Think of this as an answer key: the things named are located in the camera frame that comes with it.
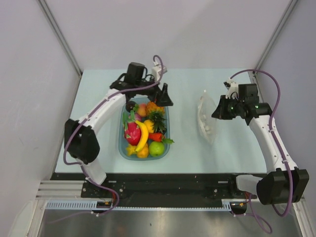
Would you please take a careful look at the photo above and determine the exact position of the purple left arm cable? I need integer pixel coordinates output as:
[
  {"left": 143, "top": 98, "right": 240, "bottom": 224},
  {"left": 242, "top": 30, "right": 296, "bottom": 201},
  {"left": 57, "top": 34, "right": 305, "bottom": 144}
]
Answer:
[{"left": 46, "top": 54, "right": 165, "bottom": 224}]

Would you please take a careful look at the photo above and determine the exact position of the yellow toy lemon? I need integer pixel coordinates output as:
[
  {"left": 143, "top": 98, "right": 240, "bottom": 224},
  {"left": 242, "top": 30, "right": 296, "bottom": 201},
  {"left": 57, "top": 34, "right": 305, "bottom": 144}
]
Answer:
[{"left": 143, "top": 119, "right": 155, "bottom": 133}]

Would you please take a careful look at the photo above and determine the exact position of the yellow toy star fruit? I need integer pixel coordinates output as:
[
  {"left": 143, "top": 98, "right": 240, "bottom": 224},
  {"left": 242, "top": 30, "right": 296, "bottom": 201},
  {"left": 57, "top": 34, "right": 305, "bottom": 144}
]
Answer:
[{"left": 126, "top": 144, "right": 137, "bottom": 157}]

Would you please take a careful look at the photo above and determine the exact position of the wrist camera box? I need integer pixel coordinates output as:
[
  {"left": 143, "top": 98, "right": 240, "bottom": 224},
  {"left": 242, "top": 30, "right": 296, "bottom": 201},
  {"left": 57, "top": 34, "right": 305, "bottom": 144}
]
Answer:
[
  {"left": 224, "top": 78, "right": 238, "bottom": 99},
  {"left": 151, "top": 65, "right": 164, "bottom": 81}
]

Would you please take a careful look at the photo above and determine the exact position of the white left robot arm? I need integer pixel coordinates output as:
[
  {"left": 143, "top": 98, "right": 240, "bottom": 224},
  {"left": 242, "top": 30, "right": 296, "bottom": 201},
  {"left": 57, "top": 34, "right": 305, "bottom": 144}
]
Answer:
[{"left": 64, "top": 61, "right": 173, "bottom": 198}]

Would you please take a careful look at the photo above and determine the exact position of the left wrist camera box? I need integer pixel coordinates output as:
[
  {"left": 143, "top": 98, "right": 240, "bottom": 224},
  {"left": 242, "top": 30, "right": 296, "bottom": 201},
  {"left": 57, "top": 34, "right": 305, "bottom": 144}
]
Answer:
[{"left": 151, "top": 65, "right": 164, "bottom": 81}]

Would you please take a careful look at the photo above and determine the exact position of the aluminium frame rail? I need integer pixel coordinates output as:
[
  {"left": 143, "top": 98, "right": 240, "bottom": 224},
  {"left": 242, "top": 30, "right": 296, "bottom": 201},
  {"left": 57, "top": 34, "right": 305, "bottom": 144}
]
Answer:
[{"left": 36, "top": 180, "right": 84, "bottom": 200}]

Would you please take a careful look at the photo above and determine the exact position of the orange toy tangerine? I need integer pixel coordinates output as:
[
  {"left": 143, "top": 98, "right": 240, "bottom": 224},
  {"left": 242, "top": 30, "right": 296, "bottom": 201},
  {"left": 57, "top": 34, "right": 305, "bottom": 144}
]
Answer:
[{"left": 136, "top": 143, "right": 149, "bottom": 158}]

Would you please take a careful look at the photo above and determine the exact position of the small toy pineapple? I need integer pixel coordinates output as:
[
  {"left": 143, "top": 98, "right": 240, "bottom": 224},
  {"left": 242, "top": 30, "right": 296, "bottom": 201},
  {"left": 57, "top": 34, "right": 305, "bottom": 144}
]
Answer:
[{"left": 146, "top": 102, "right": 167, "bottom": 134}]

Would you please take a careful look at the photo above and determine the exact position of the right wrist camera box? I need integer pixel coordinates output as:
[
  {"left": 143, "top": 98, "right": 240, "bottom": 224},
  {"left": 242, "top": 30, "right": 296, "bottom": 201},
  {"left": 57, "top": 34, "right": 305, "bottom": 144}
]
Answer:
[{"left": 224, "top": 78, "right": 238, "bottom": 99}]

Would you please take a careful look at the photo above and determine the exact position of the pink toy dragon fruit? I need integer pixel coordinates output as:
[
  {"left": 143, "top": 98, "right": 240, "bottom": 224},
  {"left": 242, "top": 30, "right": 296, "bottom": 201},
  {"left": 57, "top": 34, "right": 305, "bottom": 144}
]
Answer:
[{"left": 122, "top": 113, "right": 141, "bottom": 146}]

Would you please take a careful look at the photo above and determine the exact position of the green toy apple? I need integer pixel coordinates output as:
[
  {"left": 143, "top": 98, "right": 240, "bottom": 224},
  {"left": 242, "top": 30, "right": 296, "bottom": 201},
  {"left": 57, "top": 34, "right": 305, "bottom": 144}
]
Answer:
[{"left": 149, "top": 141, "right": 164, "bottom": 157}]

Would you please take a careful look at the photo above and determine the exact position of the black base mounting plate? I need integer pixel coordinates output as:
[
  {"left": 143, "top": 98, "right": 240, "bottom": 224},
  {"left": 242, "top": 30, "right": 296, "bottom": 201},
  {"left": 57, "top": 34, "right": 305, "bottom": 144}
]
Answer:
[{"left": 50, "top": 172, "right": 269, "bottom": 208}]

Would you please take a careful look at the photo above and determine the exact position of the yellow toy banana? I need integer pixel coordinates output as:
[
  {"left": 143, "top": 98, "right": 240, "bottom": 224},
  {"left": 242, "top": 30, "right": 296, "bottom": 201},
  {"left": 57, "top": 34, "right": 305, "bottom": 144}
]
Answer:
[{"left": 135, "top": 121, "right": 149, "bottom": 152}]

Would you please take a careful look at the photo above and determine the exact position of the red toy wax apple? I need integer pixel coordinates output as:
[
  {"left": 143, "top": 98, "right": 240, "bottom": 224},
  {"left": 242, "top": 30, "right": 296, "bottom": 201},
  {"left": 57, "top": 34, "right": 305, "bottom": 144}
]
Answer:
[{"left": 128, "top": 112, "right": 142, "bottom": 122}]

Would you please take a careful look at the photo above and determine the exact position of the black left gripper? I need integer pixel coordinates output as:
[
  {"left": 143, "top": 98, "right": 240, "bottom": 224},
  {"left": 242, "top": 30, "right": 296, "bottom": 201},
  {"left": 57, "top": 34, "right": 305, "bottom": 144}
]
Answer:
[{"left": 135, "top": 74, "right": 173, "bottom": 107}]

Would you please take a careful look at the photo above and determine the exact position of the toy peach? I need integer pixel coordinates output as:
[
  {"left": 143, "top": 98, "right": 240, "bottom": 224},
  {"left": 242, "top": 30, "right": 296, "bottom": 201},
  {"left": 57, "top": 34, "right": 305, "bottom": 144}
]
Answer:
[{"left": 136, "top": 104, "right": 147, "bottom": 118}]

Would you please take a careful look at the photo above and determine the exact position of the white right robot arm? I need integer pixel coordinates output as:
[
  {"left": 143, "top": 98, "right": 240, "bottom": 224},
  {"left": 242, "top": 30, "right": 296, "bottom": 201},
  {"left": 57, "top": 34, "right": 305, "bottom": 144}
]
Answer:
[{"left": 212, "top": 80, "right": 309, "bottom": 205}]

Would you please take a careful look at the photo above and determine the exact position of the teal plastic fruit tub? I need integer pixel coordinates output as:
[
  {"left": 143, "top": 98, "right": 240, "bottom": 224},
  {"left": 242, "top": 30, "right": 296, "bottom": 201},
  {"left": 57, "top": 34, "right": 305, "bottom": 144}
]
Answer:
[{"left": 118, "top": 98, "right": 174, "bottom": 161}]

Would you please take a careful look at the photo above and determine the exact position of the dark purple toy mangosteen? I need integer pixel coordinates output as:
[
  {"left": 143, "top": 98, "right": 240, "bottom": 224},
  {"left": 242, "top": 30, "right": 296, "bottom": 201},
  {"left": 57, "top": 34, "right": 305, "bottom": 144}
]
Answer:
[{"left": 125, "top": 101, "right": 139, "bottom": 113}]

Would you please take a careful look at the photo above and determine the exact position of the clear polka dot zip bag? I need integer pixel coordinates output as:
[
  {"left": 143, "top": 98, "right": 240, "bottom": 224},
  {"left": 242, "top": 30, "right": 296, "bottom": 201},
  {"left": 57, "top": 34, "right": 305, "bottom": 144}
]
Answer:
[{"left": 197, "top": 90, "right": 217, "bottom": 145}]

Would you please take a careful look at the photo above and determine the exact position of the white slotted cable duct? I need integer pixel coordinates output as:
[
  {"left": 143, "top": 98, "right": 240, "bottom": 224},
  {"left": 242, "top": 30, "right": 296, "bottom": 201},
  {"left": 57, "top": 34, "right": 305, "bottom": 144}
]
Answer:
[{"left": 45, "top": 200, "right": 232, "bottom": 211}]

